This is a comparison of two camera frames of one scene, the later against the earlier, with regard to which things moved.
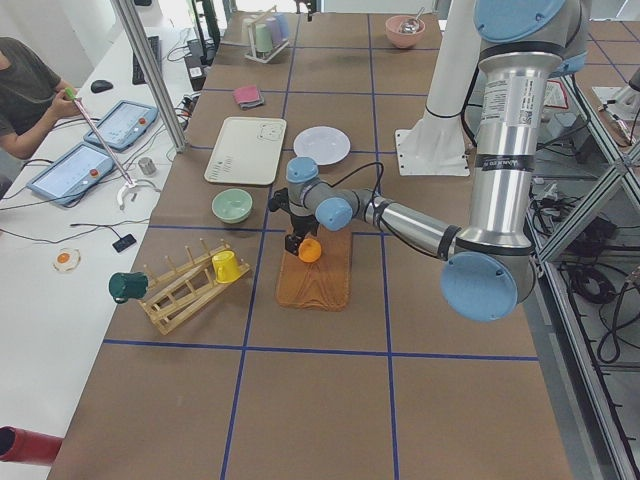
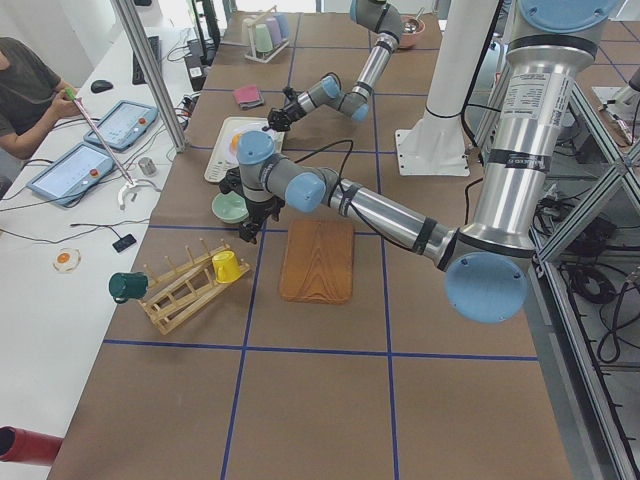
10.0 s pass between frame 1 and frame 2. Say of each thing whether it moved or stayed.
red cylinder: stayed
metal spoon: stayed
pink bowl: stayed
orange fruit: moved
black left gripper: moved
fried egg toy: stayed
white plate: moved
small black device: stayed
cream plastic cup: stayed
